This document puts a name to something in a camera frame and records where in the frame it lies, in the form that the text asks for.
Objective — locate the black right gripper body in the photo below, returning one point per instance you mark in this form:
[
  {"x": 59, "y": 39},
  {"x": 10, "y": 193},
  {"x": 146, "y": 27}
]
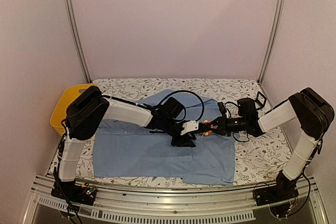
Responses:
[{"x": 225, "y": 128}]

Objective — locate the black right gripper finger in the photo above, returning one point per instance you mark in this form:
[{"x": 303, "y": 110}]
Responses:
[
  {"x": 213, "y": 124},
  {"x": 208, "y": 131}
]

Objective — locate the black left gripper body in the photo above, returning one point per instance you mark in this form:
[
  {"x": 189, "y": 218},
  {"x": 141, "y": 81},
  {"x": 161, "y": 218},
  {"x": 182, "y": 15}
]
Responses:
[{"x": 176, "y": 142}]

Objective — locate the yellow orange plush flower brooch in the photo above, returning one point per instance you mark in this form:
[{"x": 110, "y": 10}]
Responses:
[{"x": 204, "y": 124}]

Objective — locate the light blue shirt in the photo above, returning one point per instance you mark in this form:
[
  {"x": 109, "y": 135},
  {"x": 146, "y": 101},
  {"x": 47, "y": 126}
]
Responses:
[{"x": 124, "y": 149}]

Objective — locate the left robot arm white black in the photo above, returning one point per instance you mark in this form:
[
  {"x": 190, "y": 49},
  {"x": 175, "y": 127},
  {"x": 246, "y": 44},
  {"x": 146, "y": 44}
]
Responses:
[{"x": 82, "y": 121}]

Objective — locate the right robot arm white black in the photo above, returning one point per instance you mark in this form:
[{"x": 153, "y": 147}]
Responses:
[{"x": 306, "y": 109}]

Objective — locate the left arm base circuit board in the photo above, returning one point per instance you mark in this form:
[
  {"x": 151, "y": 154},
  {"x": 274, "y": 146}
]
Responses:
[{"x": 70, "y": 191}]

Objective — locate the floral white tablecloth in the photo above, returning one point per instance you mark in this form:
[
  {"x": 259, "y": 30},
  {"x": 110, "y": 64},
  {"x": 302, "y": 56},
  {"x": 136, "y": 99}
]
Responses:
[{"x": 256, "y": 161}]

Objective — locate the black display box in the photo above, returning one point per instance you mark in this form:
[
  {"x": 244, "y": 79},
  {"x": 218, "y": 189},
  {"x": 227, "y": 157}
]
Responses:
[{"x": 260, "y": 100}]

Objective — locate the yellow plastic basket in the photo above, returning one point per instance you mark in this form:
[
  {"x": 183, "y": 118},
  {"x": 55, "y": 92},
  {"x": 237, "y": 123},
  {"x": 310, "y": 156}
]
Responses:
[{"x": 68, "y": 96}]

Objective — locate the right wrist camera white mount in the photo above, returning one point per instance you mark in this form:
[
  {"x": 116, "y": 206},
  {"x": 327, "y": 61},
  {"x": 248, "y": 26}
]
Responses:
[{"x": 222, "y": 109}]

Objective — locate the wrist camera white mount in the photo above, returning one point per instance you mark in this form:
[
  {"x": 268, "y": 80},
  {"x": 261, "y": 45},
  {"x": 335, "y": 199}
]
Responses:
[
  {"x": 189, "y": 126},
  {"x": 222, "y": 109}
]

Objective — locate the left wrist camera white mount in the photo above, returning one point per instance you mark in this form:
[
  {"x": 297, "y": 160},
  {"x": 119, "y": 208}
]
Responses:
[{"x": 189, "y": 126}]

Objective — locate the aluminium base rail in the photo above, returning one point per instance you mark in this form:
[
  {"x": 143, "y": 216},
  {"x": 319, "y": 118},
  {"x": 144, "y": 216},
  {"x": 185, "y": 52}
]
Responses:
[{"x": 132, "y": 204}]

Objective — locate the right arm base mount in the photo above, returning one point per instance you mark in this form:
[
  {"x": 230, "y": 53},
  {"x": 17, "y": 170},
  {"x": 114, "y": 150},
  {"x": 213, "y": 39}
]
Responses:
[{"x": 267, "y": 195}]

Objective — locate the right aluminium frame post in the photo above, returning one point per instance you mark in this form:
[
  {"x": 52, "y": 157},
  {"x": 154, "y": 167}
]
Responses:
[{"x": 271, "y": 40}]

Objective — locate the aluminium frame post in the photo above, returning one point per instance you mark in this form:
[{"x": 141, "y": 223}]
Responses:
[
  {"x": 271, "y": 40},
  {"x": 77, "y": 42}
]

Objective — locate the left aluminium frame post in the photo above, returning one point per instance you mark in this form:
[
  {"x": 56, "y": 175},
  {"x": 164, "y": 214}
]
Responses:
[{"x": 77, "y": 42}]

